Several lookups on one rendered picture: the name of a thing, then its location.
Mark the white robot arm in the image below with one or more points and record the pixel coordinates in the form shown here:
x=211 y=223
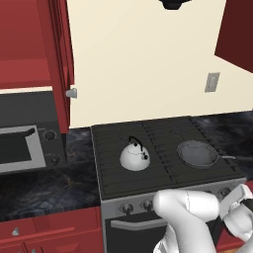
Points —
x=187 y=210

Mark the black gas stove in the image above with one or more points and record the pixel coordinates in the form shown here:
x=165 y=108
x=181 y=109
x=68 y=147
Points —
x=131 y=184

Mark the grey cabinet door knob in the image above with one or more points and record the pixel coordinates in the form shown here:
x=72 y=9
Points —
x=71 y=93

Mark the dark grey frying pan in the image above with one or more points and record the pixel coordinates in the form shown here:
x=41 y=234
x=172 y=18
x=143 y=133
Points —
x=197 y=154

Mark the black stove knob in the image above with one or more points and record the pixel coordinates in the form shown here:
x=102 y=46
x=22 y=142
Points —
x=126 y=208
x=225 y=192
x=147 y=205

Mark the red base cabinet door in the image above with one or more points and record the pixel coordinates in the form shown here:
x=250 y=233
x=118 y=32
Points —
x=66 y=243

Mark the black toaster oven knob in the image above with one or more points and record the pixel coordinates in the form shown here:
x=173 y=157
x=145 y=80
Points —
x=49 y=135
x=54 y=159

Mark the black toaster oven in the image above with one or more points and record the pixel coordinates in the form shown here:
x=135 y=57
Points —
x=49 y=108

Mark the grey framed toaster oven door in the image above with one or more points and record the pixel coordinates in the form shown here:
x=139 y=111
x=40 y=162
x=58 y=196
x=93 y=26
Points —
x=36 y=151

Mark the wide red drawer front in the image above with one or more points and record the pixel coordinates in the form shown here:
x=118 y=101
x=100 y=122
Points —
x=66 y=220

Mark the black oven door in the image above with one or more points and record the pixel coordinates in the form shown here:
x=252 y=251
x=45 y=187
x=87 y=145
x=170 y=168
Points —
x=131 y=238

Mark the black range hood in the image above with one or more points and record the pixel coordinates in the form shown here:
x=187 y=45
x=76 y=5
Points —
x=174 y=3

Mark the small red drawer front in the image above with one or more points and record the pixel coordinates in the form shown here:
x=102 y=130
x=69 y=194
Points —
x=26 y=227

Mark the grey drawer knob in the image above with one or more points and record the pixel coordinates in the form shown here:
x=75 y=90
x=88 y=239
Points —
x=15 y=232

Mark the grey wall outlet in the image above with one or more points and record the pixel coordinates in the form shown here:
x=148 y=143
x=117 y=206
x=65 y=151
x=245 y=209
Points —
x=212 y=82

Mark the dark red wall cabinet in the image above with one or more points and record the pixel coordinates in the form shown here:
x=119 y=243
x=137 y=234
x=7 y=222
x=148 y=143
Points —
x=238 y=29

